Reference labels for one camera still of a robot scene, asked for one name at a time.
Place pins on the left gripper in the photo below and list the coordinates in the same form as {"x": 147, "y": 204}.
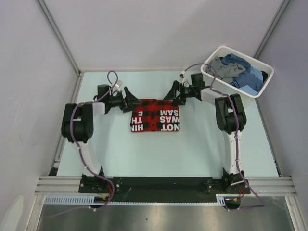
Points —
{"x": 129, "y": 100}

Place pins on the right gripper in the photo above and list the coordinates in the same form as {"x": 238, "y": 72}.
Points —
{"x": 172, "y": 94}

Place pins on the red black plaid shirt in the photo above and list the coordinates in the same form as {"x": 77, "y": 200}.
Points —
{"x": 155, "y": 115}

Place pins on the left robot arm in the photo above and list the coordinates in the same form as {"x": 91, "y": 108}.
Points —
{"x": 78, "y": 128}

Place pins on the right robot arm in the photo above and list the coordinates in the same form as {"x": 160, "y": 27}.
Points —
{"x": 230, "y": 119}

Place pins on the grey shirt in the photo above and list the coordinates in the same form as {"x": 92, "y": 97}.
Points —
{"x": 224, "y": 72}

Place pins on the white plastic bin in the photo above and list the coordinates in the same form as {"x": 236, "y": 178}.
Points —
{"x": 224, "y": 87}

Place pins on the blue checked shirt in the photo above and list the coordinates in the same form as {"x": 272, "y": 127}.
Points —
{"x": 232, "y": 58}

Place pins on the light blue shirt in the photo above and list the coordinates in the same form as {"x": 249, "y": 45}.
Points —
{"x": 250, "y": 82}

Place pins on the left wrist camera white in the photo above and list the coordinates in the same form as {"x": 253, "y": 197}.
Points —
{"x": 117, "y": 86}

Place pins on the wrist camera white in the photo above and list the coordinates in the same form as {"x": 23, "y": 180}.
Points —
{"x": 117, "y": 86}
{"x": 183, "y": 79}

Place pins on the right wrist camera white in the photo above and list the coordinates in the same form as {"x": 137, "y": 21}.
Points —
{"x": 183, "y": 79}

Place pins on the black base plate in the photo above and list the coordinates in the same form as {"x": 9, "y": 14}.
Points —
{"x": 170, "y": 189}

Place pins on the white cable duct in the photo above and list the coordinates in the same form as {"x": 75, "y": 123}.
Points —
{"x": 98, "y": 201}

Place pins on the aluminium frame rail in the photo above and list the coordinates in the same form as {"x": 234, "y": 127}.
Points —
{"x": 69, "y": 185}

